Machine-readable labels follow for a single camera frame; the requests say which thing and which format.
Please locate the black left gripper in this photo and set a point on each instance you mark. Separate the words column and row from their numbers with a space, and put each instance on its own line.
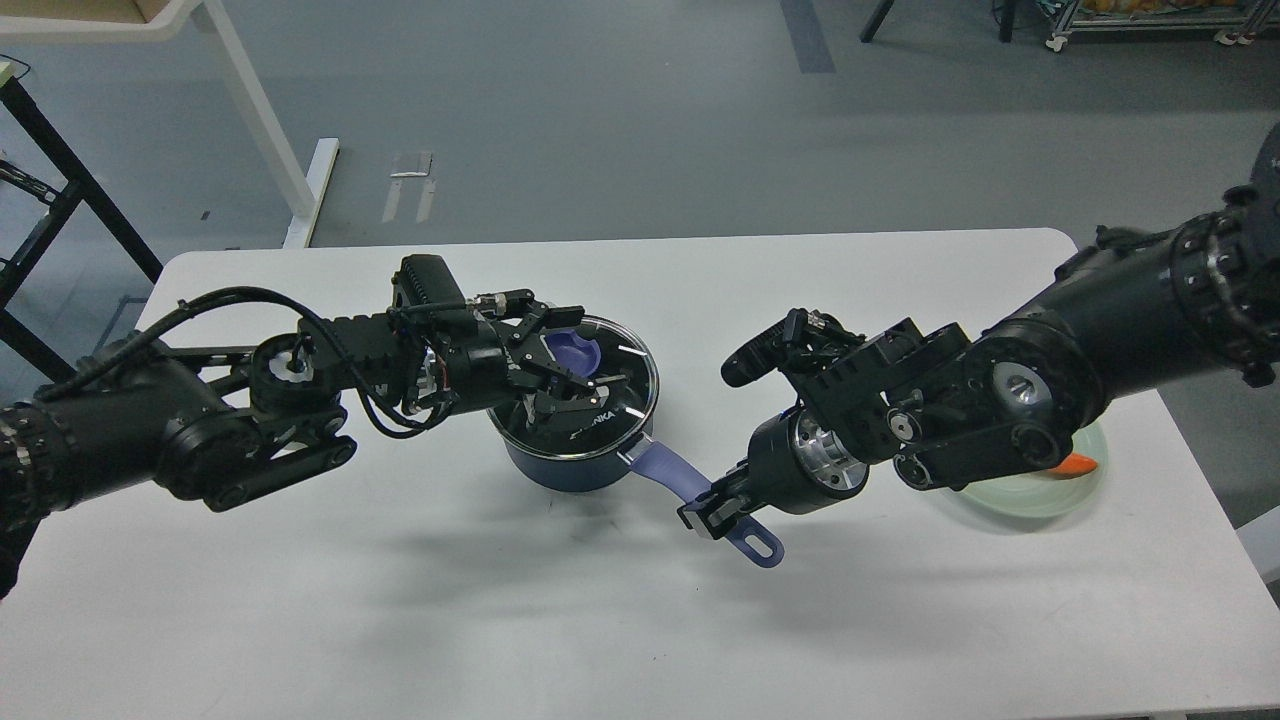
column 470, row 359

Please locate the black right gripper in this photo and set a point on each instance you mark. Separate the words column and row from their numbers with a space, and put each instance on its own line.
column 793, row 464

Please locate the glass pot lid purple knob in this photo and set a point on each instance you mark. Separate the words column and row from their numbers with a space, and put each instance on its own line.
column 577, row 423

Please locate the dark blue saucepan purple handle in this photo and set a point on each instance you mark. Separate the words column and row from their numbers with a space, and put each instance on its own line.
column 645, row 456

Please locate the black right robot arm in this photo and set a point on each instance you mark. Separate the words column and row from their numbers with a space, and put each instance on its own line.
column 1133, row 311

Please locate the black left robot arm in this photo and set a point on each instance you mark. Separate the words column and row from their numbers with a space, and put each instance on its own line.
column 228, row 425

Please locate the pale green plate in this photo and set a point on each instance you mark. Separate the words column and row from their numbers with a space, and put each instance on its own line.
column 1042, row 495

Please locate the orange toy carrot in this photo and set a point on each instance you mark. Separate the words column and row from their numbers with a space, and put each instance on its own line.
column 1076, row 466

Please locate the black metal rack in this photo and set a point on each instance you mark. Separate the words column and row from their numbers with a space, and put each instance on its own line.
column 80, row 189

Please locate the metal wheeled cart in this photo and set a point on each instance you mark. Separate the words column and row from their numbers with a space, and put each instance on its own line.
column 1233, row 23

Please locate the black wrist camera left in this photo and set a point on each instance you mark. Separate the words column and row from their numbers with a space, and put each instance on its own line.
column 425, row 279

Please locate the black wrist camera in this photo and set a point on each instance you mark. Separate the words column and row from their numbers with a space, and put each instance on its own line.
column 425, row 279
column 767, row 351

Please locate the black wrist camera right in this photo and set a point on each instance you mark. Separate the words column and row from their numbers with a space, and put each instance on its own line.
column 767, row 351

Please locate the white desk frame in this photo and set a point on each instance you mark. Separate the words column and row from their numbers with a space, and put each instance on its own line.
column 121, row 22

